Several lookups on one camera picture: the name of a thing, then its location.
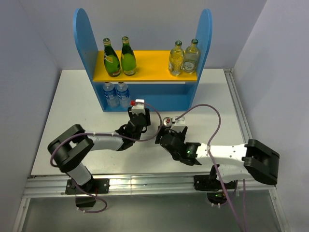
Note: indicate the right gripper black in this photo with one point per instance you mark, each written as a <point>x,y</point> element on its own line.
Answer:
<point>165,129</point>

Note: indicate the aluminium rail frame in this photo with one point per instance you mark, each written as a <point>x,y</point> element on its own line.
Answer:
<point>149,191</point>

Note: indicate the red bull can back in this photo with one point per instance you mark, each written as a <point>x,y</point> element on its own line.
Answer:
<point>167,121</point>

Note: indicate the clear drink glass bottle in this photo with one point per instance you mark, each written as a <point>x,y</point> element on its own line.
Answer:
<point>191,57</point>

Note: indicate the yellow drink glass bottle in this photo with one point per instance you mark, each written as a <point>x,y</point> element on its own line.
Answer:
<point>176,59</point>

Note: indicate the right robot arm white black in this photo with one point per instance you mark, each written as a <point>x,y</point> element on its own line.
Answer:
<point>252,160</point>

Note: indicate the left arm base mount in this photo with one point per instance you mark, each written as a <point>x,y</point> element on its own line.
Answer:
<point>94,187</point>

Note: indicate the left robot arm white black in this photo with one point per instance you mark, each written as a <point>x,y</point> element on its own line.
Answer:
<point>70,148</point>

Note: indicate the green glass bottle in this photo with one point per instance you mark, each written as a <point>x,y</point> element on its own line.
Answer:
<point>111,60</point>
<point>128,60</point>

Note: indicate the blue and yellow wooden shelf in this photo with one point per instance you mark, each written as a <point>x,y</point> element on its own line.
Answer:
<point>152,81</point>

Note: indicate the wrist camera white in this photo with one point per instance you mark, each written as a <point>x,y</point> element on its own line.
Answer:
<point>138,107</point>
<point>178,125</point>

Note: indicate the water bottle blue label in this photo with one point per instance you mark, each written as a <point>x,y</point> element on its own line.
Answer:
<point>111,94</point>
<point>123,94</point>

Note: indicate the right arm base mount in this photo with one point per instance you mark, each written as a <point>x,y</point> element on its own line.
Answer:
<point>214,191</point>

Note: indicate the green glass bottle back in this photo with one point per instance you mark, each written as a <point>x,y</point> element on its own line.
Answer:
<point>111,60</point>

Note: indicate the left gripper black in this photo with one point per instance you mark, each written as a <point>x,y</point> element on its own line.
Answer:
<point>147,122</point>

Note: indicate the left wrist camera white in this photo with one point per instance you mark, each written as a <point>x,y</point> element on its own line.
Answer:
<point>138,107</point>

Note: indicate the green glass bottle front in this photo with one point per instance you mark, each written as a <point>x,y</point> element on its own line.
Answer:
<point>128,60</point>

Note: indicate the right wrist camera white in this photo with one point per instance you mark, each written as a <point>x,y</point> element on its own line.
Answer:
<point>178,125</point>

